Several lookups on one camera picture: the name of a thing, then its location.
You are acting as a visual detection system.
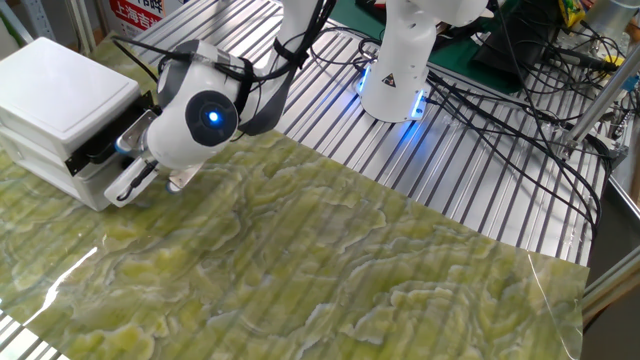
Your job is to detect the white drawer with knob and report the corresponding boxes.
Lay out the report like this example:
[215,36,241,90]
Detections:
[67,157,136,212]

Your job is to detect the cardboard box red label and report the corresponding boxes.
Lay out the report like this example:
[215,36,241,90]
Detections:
[107,0,169,42]

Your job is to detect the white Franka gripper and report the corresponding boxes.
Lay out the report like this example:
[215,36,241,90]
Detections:
[103,155,161,209]

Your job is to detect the yellow snack package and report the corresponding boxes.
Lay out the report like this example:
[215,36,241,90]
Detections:
[558,0,587,29]

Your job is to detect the grey shelf post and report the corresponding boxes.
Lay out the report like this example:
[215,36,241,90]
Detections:
[19,0,57,44]

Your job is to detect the green board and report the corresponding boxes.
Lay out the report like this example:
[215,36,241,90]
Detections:
[329,0,526,96]

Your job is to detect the black drawer front with handle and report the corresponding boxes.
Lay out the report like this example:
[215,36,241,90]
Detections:
[64,90,157,177]

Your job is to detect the green marble pattern mat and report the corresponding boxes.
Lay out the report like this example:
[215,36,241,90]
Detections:
[0,30,591,360]

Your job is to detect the aluminium frame rail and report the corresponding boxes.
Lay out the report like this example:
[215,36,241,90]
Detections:
[582,244,640,324]

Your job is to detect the black cable bundle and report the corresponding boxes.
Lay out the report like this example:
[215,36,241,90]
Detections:
[424,19,619,239]

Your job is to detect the black box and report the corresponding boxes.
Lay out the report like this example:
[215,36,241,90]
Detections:
[472,0,557,77]

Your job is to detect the black forearm strap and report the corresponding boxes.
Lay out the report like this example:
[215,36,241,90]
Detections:
[233,55,256,119]

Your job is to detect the silver wrist mount blue caps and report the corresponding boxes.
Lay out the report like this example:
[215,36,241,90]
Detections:
[113,109,205,195]

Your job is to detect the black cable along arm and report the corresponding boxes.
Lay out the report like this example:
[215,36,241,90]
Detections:
[112,0,401,203]

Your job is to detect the white plastic drawer cabinet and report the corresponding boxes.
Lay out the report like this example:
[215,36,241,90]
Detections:
[0,36,156,211]

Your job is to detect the aluminium frame post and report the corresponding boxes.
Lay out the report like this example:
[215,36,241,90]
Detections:
[558,49,640,160]
[67,0,99,54]

